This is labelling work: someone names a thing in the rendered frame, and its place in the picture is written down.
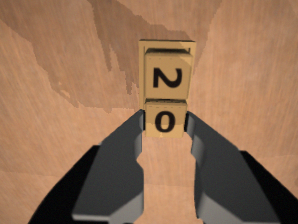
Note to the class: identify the tan cube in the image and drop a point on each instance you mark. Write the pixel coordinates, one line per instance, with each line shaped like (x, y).
(167, 73)
(165, 117)

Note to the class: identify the tan shallow rectangular tray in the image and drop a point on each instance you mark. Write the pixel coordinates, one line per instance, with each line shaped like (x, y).
(144, 44)

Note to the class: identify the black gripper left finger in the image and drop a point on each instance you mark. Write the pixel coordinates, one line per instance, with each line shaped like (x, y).
(105, 186)

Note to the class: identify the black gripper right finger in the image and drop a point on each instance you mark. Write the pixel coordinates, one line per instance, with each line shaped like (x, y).
(233, 187)

